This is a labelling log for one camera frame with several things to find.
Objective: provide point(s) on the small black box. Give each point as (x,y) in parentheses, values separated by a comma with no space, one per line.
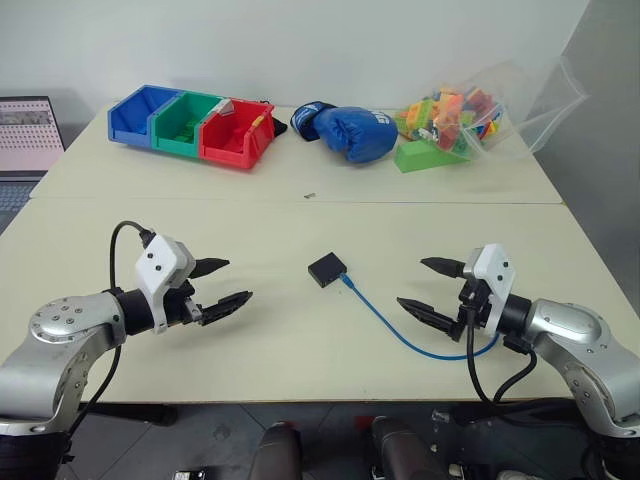
(327,268)

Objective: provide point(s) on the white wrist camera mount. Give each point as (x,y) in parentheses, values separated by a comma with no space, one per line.
(495,272)
(157,262)

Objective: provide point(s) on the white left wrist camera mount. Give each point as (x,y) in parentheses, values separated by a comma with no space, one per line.
(157,262)

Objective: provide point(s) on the open laptop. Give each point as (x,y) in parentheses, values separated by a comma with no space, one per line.
(25,135)

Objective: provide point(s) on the green plastic storage bin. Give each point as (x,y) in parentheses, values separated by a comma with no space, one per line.
(177,130)

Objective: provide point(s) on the blue plastic storage bin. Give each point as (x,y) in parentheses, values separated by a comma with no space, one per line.
(131,120)

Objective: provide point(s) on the clear bag of colourful blocks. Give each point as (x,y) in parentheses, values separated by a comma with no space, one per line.
(450,117)

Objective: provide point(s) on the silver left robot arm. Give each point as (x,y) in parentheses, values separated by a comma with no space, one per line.
(60,320)

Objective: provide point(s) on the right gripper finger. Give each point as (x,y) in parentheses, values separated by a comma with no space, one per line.
(430,317)
(445,266)

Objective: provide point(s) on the green wedge block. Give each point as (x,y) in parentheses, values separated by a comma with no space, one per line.
(415,157)

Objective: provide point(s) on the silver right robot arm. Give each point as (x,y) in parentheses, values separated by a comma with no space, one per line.
(570,320)

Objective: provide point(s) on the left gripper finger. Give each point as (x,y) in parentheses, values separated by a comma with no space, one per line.
(210,265)
(227,305)

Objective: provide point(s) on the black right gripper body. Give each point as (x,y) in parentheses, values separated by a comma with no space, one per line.
(475,305)

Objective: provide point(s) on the black table frame bar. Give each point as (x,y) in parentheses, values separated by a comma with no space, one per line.
(135,414)
(525,411)

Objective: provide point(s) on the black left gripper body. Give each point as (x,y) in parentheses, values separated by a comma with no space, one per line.
(180,307)

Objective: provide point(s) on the black object behind bins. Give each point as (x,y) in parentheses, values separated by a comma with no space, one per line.
(279,127)

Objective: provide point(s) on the red plastic storage bin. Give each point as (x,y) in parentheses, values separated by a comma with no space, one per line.
(225,150)

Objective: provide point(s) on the blue boxing glove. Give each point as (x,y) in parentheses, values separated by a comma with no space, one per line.
(357,132)

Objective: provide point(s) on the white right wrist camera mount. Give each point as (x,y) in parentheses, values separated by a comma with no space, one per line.
(495,272)

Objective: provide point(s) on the dark rounded shape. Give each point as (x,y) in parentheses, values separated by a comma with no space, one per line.
(402,450)
(275,450)

